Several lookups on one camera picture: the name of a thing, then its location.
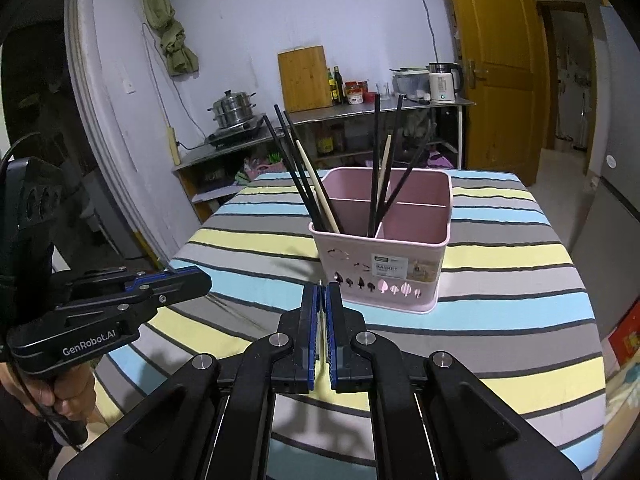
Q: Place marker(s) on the steel kitchen rack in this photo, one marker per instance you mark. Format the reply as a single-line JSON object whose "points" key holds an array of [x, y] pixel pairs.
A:
{"points": [[350, 111]]}

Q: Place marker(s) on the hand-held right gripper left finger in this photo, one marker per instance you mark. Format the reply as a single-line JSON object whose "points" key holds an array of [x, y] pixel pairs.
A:
{"points": [[312, 320]]}

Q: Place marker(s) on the white electric kettle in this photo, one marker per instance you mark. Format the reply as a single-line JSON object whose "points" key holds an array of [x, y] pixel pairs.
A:
{"points": [[442, 85]]}

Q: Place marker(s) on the black stove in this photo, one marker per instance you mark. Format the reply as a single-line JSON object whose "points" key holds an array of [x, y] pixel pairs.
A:
{"points": [[235, 136]]}

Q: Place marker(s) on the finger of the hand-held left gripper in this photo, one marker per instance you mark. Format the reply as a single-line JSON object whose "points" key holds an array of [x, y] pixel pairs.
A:
{"points": [[180, 290], [100, 276]]}

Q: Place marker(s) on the steel steamer pot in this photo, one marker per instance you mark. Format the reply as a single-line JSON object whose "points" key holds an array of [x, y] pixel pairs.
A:
{"points": [[232, 110]]}

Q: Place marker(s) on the green hanging cloth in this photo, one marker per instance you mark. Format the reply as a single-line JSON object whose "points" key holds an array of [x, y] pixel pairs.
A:
{"points": [[172, 45]]}

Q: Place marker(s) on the person's left hand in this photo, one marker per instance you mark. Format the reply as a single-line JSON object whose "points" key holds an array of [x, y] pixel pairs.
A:
{"points": [[75, 395]]}

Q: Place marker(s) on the grey refrigerator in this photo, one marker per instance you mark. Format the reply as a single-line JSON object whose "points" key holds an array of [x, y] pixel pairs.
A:
{"points": [[615, 240]]}

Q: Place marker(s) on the dark glass bottle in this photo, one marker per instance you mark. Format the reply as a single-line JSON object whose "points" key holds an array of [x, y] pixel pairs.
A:
{"points": [[339, 87]]}

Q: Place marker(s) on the red box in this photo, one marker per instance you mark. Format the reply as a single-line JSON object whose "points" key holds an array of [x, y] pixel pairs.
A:
{"points": [[627, 340]]}

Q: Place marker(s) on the low stove table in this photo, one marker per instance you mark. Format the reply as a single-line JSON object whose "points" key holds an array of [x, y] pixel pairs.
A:
{"points": [[200, 160]]}

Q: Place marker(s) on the yellow wooden door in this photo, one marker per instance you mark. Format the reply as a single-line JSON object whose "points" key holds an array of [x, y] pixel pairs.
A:
{"points": [[495, 35]]}

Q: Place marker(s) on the purple cloth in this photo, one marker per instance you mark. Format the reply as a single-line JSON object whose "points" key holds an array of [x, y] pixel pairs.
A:
{"points": [[440, 161]]}

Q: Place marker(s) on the pink plastic chopstick basket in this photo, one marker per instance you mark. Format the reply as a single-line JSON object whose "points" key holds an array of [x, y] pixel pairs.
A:
{"points": [[435, 265]]}

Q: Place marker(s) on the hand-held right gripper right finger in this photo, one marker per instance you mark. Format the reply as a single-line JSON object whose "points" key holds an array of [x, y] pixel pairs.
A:
{"points": [[331, 320]]}

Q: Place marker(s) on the beige power strip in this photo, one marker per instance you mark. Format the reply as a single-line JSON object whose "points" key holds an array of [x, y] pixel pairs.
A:
{"points": [[173, 147]]}

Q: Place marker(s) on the wooden cutting board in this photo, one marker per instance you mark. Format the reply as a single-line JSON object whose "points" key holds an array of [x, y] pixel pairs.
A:
{"points": [[305, 80]]}

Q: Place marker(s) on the red lidded jar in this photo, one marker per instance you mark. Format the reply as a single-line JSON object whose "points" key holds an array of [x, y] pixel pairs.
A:
{"points": [[356, 94]]}

